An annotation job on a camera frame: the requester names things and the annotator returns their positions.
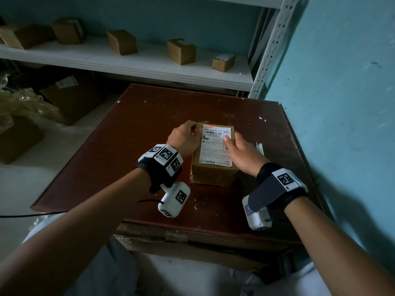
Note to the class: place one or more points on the white perforated shelf post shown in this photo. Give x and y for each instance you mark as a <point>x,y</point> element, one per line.
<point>273,46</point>

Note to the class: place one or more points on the black left wristband with markers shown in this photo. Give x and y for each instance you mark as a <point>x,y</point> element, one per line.
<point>163,164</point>

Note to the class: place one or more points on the large labelled cardboard box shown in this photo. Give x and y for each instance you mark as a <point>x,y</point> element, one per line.
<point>72,100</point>

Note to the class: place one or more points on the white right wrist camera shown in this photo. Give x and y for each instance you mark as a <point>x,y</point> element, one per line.
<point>257,218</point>

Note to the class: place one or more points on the grey trousers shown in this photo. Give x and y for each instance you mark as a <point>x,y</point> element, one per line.
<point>123,274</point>

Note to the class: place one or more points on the cardboard parcel with white label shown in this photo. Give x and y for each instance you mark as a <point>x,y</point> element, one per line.
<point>213,160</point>

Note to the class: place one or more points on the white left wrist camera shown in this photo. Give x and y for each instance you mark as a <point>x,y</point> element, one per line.
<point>173,200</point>

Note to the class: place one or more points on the grey metal shelf panels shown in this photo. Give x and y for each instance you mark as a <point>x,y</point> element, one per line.
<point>262,36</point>

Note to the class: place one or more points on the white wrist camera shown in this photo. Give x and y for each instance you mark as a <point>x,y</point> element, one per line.
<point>173,200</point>
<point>257,218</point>

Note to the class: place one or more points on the small white object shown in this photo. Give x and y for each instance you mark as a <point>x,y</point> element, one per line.
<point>260,148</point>

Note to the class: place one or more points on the black right wristband with marker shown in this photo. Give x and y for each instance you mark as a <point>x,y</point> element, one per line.
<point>277,186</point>

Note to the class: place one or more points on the person's right thumb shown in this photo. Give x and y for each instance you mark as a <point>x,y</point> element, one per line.
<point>227,142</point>

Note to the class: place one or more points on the person's left forearm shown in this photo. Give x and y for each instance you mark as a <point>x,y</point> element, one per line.
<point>77,237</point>

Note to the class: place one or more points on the plain cardboard box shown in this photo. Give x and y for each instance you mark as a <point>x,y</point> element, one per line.
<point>18,140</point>

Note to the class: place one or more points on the person's right forearm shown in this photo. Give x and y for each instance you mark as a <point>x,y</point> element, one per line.
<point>333,243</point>

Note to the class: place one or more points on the person's left hand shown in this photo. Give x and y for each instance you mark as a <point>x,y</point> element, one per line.
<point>183,138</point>

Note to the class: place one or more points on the white shelf board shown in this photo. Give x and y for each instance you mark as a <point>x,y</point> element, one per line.
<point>148,63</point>

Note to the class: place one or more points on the small cardboard box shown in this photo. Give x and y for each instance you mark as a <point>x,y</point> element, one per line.
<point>68,30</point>
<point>122,42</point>
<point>181,51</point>
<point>23,35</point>
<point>223,62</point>

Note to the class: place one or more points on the crumpled clear plastic wrap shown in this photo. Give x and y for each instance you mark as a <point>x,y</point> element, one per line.
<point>23,104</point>

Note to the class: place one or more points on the person's right hand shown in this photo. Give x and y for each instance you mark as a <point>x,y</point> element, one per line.
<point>245,157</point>

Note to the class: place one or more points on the person's left fingers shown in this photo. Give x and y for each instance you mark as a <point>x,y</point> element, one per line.
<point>196,124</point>

